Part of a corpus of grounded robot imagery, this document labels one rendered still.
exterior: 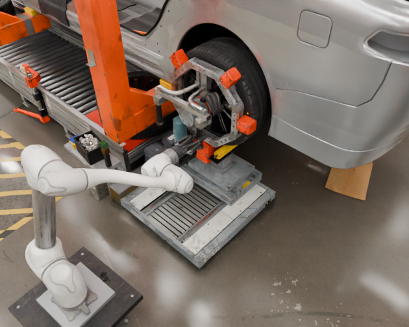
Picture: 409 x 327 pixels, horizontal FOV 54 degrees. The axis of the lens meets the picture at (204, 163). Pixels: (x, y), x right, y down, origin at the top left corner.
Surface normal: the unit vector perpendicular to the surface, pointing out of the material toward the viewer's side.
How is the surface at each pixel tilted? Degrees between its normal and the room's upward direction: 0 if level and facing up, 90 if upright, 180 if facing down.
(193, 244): 0
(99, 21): 90
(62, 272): 8
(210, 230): 0
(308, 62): 90
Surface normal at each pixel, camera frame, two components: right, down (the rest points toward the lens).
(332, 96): -0.68, 0.51
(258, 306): 0.00, -0.73
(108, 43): 0.73, 0.47
